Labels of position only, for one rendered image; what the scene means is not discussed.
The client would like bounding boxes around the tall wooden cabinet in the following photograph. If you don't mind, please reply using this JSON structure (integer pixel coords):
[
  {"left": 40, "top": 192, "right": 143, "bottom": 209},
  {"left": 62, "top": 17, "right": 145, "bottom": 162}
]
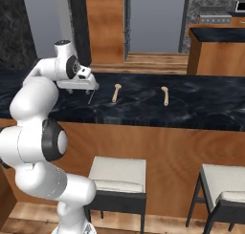
[{"left": 84, "top": 0, "right": 125, "bottom": 66}]

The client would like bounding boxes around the wooden island with dark top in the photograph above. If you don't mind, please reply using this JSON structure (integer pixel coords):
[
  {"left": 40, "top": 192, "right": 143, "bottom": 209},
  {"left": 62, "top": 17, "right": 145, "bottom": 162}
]
[{"left": 186, "top": 23, "right": 245, "bottom": 77}]

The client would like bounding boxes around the thin metallic utensil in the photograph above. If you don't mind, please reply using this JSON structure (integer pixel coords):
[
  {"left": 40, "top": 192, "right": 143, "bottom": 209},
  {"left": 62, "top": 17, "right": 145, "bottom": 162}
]
[{"left": 87, "top": 90, "right": 96, "bottom": 106}]

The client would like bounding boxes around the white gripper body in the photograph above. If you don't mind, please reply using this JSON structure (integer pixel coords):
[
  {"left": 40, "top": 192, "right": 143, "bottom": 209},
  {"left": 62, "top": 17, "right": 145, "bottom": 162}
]
[{"left": 56, "top": 73, "right": 100, "bottom": 92}]

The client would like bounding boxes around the wooden drawer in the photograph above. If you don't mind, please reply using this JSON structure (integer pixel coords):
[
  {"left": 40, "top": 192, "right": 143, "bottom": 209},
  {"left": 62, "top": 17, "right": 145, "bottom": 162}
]
[{"left": 0, "top": 163, "right": 18, "bottom": 230}]

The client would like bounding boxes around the wooden counter island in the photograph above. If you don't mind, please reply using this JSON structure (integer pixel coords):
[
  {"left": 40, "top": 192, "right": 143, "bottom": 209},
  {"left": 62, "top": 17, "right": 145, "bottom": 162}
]
[{"left": 0, "top": 117, "right": 245, "bottom": 221}]

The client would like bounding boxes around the white cushioned black stool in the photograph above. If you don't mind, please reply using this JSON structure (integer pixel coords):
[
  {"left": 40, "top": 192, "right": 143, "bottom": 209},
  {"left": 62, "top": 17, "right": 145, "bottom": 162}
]
[
  {"left": 82, "top": 156, "right": 148, "bottom": 234},
  {"left": 185, "top": 162, "right": 245, "bottom": 234}
]

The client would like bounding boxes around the microwave oven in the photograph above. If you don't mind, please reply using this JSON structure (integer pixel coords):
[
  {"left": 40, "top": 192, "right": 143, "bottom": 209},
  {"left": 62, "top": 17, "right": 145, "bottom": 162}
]
[{"left": 234, "top": 0, "right": 245, "bottom": 13}]

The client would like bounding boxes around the grey stove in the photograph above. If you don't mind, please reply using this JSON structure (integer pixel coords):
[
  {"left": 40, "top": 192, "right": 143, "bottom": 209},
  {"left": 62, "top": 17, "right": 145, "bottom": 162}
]
[{"left": 197, "top": 6, "right": 233, "bottom": 25}]

